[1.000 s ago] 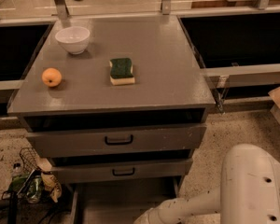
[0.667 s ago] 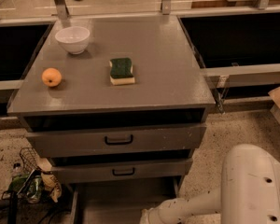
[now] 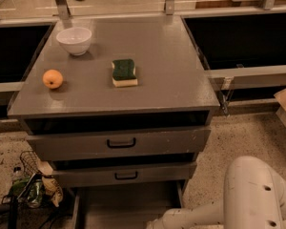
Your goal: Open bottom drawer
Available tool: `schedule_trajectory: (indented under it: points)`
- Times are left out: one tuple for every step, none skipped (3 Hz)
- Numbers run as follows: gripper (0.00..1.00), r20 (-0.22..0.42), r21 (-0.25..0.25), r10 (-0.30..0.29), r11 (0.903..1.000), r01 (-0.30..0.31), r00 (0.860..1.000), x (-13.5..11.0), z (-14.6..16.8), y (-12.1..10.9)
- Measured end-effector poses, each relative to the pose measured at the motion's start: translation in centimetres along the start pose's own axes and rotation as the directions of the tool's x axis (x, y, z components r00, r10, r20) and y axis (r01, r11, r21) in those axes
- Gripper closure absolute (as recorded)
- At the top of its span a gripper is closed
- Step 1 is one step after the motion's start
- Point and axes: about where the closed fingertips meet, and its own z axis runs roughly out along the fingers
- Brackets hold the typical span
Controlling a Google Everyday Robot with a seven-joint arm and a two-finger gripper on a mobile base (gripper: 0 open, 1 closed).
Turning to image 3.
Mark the grey drawer cabinet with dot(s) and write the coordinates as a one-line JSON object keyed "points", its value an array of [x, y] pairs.
{"points": [[172, 92]]}

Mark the clear plastic bottle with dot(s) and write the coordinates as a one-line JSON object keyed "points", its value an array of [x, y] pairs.
{"points": [[17, 174]]}

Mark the grey top drawer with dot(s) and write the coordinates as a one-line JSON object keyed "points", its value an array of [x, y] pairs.
{"points": [[146, 142]]}

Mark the orange fruit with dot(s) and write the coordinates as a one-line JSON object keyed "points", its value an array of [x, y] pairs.
{"points": [[52, 79]]}

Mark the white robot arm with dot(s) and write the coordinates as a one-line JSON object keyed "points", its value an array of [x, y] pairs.
{"points": [[254, 198]]}

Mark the green snack bag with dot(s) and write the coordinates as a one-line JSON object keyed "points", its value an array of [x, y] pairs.
{"points": [[28, 191]]}

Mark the grey bottom drawer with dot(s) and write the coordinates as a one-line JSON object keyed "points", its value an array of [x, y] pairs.
{"points": [[126, 206]]}

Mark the grey middle drawer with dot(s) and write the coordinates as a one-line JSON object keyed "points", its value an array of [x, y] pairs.
{"points": [[125, 174]]}

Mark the black wire basket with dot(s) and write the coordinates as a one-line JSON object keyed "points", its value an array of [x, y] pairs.
{"points": [[29, 162]]}

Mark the white ceramic bowl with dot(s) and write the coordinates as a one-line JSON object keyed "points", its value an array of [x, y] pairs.
{"points": [[75, 40]]}

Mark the metal bracket left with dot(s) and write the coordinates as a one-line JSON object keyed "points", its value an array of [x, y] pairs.
{"points": [[63, 9]]}

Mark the grey drawer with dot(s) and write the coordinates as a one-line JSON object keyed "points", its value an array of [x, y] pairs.
{"points": [[126, 206], [146, 142], [125, 174]]}

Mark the green yellow sponge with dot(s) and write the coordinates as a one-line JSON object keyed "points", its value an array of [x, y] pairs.
{"points": [[123, 73]]}

